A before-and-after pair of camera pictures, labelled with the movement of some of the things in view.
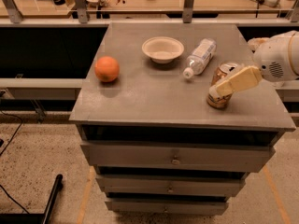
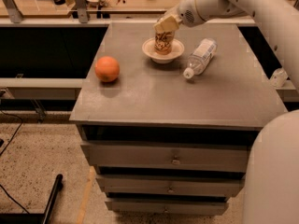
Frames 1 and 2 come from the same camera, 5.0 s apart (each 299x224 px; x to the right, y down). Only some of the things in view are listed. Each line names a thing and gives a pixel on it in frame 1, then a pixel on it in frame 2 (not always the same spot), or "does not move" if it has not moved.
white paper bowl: [163, 49] does not move
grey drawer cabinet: [147, 130] does not move
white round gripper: [273, 61] to [186, 14]
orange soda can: [224, 70] to [163, 41]
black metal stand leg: [38, 217] does not move
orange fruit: [106, 68] does not move
